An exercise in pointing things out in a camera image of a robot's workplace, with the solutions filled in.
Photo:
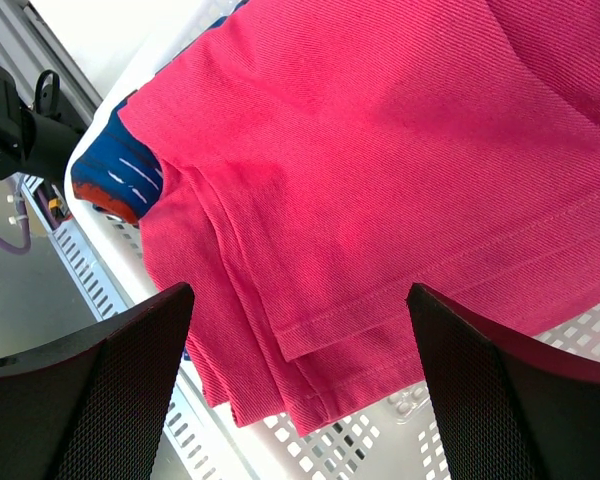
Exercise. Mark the blue white patterned trousers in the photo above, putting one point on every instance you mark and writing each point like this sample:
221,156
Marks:
117,173

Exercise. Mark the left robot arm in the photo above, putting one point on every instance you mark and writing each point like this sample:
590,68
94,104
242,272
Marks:
37,139

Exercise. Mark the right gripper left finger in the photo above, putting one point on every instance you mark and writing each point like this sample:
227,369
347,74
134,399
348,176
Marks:
92,404

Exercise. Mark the white plastic basket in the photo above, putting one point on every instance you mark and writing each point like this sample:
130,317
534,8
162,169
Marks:
330,440

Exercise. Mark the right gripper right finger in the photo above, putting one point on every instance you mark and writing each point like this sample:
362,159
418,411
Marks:
507,406

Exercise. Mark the pink trousers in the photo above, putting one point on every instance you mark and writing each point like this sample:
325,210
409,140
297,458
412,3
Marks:
380,175

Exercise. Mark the white slotted cable duct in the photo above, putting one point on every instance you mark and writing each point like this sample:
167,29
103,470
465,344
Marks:
188,443

